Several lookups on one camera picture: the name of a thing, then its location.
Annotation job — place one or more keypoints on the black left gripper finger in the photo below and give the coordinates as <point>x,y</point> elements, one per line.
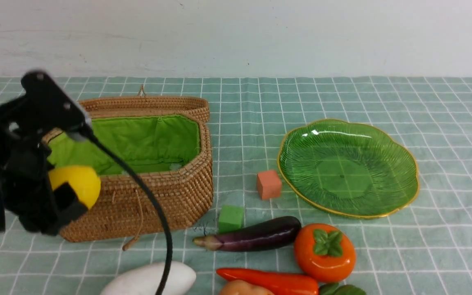
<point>67,207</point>

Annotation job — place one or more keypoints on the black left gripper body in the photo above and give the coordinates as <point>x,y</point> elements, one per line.
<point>25,188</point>

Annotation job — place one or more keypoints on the yellow toy lemon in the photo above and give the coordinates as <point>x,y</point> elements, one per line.
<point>84,180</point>

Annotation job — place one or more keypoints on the white toy radish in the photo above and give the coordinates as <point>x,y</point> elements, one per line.
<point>145,280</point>

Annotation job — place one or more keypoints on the brown toy potato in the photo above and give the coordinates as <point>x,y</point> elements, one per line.
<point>240,287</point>

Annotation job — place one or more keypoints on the purple toy eggplant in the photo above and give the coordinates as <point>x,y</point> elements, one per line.
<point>269,235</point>

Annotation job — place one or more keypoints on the red toy carrot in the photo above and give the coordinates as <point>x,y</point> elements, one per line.
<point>287,283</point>

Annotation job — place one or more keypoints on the woven wicker basket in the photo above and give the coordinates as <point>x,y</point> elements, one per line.
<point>169,150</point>

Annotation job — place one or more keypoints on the green foam cube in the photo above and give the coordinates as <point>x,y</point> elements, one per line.
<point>230,218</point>

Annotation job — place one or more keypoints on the orange foam cube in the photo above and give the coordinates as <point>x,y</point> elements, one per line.
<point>268,184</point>

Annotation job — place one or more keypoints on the orange toy persimmon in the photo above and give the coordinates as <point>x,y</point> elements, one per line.
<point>324,253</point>

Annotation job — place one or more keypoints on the green glass leaf plate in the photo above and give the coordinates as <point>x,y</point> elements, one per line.
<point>348,169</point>

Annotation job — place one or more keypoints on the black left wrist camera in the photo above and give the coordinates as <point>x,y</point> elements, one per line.
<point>57,109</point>

